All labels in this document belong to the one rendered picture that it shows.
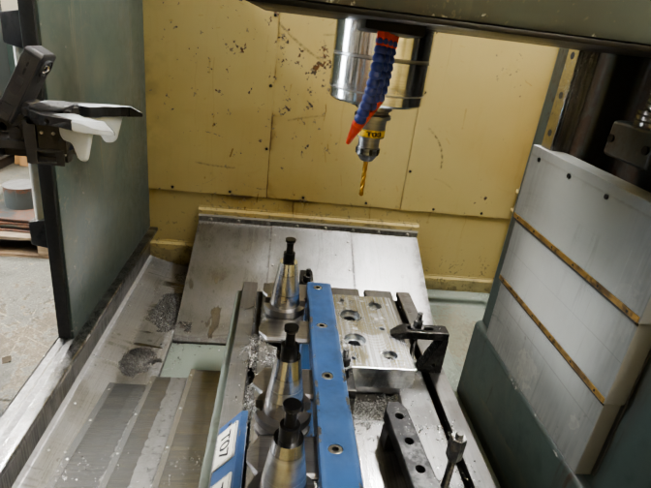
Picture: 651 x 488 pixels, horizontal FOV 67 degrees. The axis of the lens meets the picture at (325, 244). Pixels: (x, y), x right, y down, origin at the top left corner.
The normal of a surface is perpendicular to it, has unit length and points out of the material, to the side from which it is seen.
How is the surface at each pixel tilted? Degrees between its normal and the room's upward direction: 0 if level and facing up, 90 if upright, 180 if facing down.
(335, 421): 0
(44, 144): 90
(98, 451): 8
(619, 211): 92
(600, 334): 90
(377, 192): 90
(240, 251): 24
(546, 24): 113
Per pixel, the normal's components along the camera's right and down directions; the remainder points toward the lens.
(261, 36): 0.07, 0.41
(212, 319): 0.13, -0.66
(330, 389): 0.11, -0.91
